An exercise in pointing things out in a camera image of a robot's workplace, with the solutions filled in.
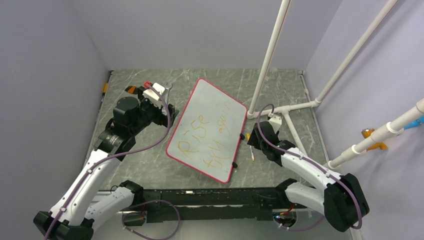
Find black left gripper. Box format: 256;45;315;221
130;86;178;136

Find white marker pen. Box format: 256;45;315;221
249;146;255;162

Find pink framed whiteboard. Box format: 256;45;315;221
166;78;248;184

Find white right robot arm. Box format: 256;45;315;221
247;121;370;232

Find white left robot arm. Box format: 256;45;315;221
33;96;179;240

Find orange black small object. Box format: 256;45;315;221
125;86;138;95

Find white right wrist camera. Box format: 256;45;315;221
267;113;283;134

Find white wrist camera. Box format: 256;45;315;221
267;113;283;134
142;81;167;108

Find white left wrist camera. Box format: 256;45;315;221
142;81;167;108

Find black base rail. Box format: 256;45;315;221
123;187;303;223

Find orange clamp on wall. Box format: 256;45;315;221
361;127;389;152

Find white pvc pipe frame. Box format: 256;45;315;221
248;0;424;169

